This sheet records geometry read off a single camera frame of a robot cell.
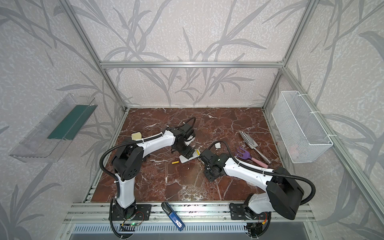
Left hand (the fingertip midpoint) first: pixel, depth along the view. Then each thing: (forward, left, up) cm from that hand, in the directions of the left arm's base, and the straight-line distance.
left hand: (188, 148), depth 93 cm
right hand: (-14, -14, +1) cm, 19 cm away
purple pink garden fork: (-3, -37, -3) cm, 37 cm away
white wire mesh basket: (-12, -51, +32) cm, 61 cm away
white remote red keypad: (-6, +3, -3) cm, 7 cm away
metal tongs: (+5, -43, -3) cm, 43 cm away
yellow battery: (-8, +8, -4) cm, 12 cm away
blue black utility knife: (-39, +1, +1) cm, 39 cm away
